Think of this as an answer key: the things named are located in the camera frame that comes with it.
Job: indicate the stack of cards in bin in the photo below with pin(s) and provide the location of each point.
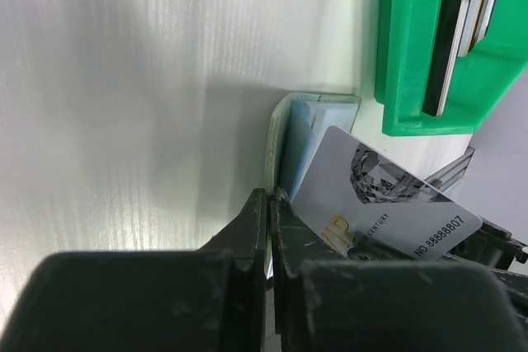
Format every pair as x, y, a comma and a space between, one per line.
461, 25

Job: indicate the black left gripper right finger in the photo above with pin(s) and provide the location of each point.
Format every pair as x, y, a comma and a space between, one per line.
377, 300

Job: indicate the aluminium frame post right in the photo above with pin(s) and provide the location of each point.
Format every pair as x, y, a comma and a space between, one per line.
452, 173

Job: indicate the white card edge-on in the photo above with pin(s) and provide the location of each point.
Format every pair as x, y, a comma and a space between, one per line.
351, 195

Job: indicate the sage green leather card holder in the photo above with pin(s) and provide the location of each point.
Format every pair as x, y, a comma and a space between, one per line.
297, 126

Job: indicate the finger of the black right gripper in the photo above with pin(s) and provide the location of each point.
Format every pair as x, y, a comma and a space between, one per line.
495, 248

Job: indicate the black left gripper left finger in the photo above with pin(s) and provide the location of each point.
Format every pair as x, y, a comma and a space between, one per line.
209, 299

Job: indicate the green plastic card bin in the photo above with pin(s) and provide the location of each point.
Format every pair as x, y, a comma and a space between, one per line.
407, 30

